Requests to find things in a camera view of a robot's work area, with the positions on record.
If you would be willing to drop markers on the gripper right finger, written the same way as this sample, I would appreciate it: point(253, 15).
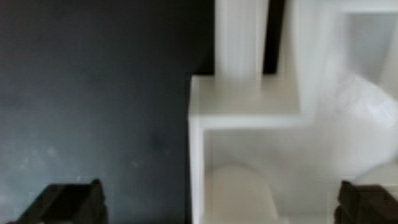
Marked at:
point(369, 205)

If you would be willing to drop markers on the white chair seat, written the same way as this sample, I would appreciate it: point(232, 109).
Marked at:
point(294, 110)

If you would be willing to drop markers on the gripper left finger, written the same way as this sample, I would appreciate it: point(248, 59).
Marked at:
point(70, 204)

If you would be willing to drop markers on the white chair leg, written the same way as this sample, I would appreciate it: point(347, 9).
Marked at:
point(239, 197)

